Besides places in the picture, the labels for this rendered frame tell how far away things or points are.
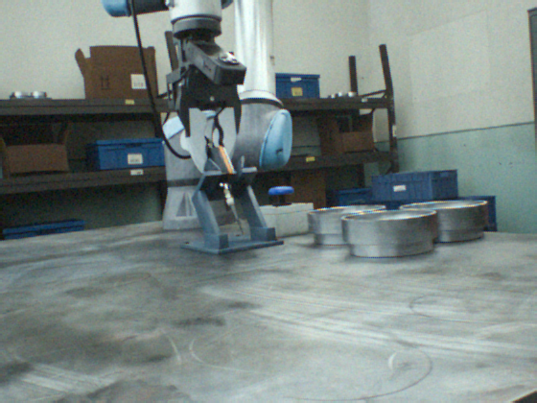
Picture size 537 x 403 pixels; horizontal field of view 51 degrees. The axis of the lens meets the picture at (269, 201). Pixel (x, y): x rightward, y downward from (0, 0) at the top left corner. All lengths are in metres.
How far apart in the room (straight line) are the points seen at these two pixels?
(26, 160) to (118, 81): 0.86
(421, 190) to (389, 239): 3.93
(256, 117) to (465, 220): 0.55
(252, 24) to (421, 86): 4.60
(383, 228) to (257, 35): 0.71
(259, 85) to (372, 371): 0.93
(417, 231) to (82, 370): 0.38
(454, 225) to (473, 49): 4.74
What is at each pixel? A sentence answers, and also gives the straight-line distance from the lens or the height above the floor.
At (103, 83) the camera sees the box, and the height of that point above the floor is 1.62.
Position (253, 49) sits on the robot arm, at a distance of 1.20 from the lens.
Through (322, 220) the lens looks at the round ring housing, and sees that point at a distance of 0.72.
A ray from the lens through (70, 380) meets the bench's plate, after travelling 0.33.
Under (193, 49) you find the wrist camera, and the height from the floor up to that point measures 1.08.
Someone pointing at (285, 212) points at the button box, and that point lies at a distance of 0.86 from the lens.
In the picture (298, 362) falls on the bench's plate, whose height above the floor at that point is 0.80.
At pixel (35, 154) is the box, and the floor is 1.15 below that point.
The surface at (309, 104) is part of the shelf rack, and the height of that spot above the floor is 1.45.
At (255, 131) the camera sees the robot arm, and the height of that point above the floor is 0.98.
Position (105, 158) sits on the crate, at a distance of 4.20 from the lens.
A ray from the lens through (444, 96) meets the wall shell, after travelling 5.57.
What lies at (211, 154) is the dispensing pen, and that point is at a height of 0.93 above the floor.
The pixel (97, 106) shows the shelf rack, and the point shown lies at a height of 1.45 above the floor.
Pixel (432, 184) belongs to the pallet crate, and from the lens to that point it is 4.49.
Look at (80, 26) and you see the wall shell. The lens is 4.87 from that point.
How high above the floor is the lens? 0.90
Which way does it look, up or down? 3 degrees down
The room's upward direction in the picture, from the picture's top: 5 degrees counter-clockwise
